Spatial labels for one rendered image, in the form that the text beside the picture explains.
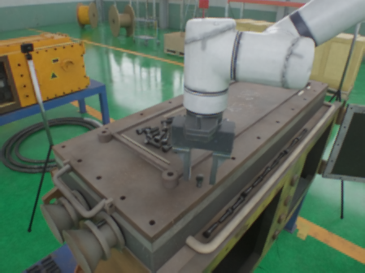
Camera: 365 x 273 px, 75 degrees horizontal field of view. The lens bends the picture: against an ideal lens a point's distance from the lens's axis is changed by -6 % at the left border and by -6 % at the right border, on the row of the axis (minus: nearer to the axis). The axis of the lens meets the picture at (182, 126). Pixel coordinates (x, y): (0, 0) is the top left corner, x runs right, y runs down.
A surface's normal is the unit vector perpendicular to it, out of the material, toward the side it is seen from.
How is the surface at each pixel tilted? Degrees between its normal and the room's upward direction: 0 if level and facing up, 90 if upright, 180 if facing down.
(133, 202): 0
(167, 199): 0
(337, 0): 70
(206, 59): 90
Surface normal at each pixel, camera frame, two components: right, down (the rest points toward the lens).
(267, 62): -0.33, 0.44
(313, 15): -0.57, 0.04
